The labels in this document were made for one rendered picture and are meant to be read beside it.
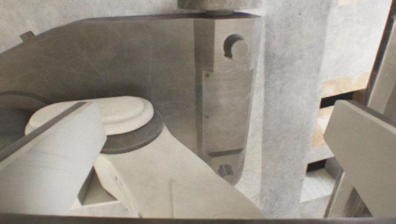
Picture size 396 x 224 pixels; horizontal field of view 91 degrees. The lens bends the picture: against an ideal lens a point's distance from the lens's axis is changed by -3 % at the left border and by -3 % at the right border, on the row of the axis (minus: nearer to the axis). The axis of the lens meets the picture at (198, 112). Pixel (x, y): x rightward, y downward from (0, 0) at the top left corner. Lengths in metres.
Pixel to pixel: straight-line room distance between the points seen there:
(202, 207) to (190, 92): 0.32
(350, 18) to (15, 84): 0.95
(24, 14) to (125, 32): 0.32
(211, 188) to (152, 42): 0.32
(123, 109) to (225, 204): 0.23
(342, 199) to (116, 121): 0.45
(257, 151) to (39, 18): 0.87
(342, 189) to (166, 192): 0.33
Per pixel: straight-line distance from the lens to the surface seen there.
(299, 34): 0.76
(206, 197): 0.24
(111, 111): 0.36
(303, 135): 1.00
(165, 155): 0.32
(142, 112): 0.36
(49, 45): 0.50
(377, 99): 0.36
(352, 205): 0.55
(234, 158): 0.59
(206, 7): 0.44
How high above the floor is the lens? 0.61
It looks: 58 degrees down
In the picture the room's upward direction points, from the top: 160 degrees clockwise
